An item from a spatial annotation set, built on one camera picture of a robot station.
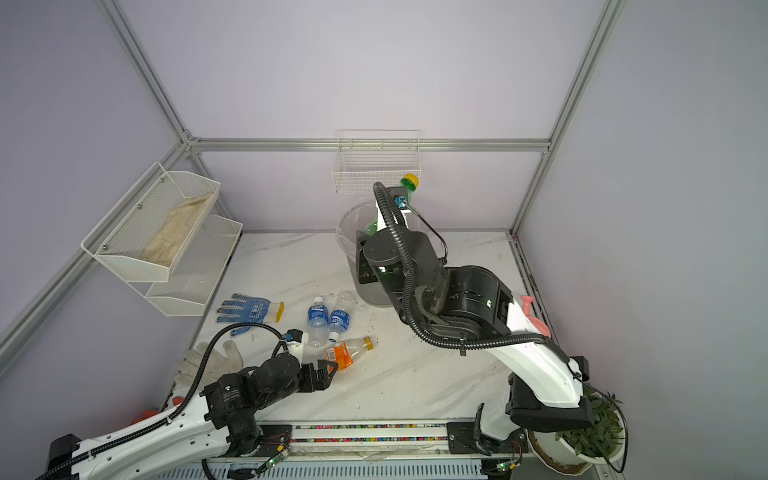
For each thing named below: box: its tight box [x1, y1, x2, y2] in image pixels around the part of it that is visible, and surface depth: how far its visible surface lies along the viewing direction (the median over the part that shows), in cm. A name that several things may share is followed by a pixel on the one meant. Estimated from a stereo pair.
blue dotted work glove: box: [216, 294, 285, 336], surface depth 100 cm
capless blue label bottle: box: [328, 289, 357, 342], surface depth 92 cm
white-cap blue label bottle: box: [307, 296, 329, 348], surface depth 93 cm
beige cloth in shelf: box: [141, 192, 213, 267], surface depth 80 cm
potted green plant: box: [526, 386, 627, 475], surface depth 63 cm
